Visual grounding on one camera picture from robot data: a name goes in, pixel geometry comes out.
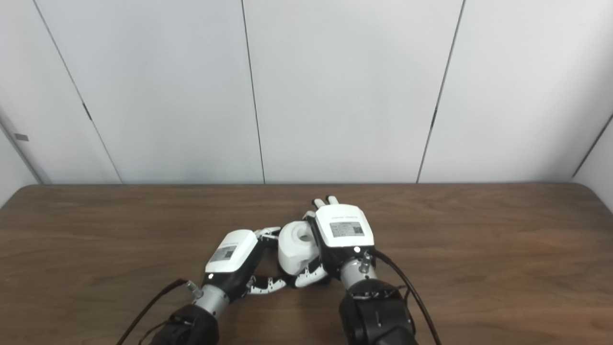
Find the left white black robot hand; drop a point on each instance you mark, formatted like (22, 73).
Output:
(232, 254)

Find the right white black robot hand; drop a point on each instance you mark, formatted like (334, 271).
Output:
(345, 230)

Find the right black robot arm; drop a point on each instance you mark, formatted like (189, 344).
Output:
(378, 316)

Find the round white piece with holes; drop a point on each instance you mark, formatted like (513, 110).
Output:
(292, 249)

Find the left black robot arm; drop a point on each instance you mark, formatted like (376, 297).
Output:
(191, 326)

